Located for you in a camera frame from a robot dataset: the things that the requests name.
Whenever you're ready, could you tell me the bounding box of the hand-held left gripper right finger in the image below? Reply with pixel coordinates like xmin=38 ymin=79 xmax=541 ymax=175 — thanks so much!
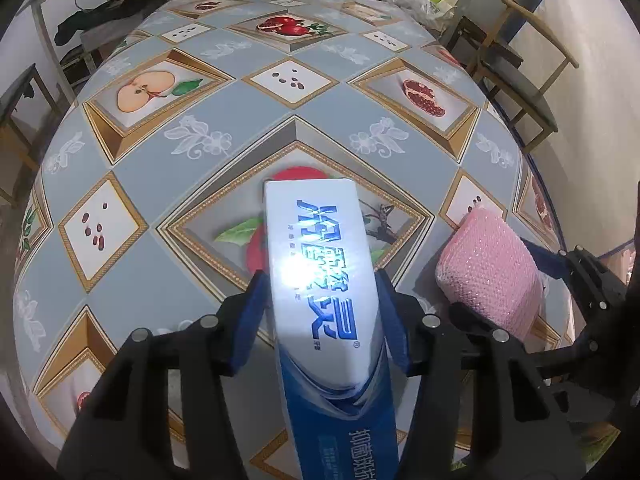
xmin=375 ymin=269 xmax=626 ymax=480

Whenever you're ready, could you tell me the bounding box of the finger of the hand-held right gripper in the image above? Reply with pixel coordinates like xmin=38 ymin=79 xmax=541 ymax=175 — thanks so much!
xmin=522 ymin=239 xmax=608 ymax=311
xmin=447 ymin=301 xmax=581 ymax=386

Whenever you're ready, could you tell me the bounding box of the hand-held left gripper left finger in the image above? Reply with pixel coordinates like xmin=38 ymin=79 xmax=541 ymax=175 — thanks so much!
xmin=57 ymin=270 xmax=271 ymax=480

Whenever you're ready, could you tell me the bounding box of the pink bubble wrap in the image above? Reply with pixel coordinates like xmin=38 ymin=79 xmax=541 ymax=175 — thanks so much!
xmin=435 ymin=208 xmax=543 ymax=343

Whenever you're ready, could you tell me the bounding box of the white blue toothpaste box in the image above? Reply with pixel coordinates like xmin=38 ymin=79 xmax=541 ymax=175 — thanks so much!
xmin=262 ymin=177 xmax=401 ymax=480

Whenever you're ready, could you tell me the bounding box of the white mattress blue trim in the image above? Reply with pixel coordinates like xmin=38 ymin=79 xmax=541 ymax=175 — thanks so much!
xmin=510 ymin=0 xmax=640 ymax=261

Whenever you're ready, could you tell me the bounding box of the wooden chair black seat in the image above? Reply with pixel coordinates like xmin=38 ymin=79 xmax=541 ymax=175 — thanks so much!
xmin=472 ymin=0 xmax=581 ymax=153

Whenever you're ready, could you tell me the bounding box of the pile of plastic bags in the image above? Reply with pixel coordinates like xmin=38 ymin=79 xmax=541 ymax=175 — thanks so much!
xmin=367 ymin=0 xmax=451 ymax=31

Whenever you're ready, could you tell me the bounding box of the dark low table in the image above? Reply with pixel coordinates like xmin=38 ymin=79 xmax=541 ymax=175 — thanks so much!
xmin=0 ymin=62 xmax=66 ymax=206

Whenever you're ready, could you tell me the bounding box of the black cloth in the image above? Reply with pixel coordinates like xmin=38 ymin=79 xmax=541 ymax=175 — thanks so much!
xmin=52 ymin=0 xmax=151 ymax=46

